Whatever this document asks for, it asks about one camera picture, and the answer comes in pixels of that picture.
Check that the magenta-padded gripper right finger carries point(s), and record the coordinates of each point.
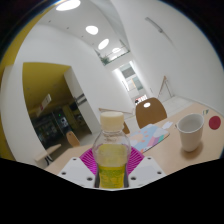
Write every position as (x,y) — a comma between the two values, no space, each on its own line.
(148,169)

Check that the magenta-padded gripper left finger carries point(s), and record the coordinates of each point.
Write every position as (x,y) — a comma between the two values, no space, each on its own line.
(75,168)

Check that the clear bottle with yellow drink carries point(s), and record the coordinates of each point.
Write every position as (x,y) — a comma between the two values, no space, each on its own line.
(111,156)

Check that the light wooden side table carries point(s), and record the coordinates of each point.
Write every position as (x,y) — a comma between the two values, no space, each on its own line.
(48,151)

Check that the dark shelf unit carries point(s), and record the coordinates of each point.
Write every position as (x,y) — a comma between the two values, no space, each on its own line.
(50,128)

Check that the white paper card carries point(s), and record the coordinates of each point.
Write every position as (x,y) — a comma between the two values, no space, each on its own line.
(167,125)

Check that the white mug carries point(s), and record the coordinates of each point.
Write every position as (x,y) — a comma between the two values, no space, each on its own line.
(190,136)

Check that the white hanging sign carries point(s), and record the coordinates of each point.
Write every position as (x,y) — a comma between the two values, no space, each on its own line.
(44,102)

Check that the small colourful sticker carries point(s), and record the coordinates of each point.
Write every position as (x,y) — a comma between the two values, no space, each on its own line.
(205,112)

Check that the flat round red coaster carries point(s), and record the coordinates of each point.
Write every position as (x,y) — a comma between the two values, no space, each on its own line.
(215,122)

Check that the green potted plant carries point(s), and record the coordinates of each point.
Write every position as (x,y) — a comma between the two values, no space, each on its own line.
(104,60)

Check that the round ceiling lights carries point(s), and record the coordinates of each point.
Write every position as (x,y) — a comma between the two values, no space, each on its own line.
(92,30)

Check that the grey wall lamp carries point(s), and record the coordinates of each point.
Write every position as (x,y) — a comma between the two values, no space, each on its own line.
(154,24)

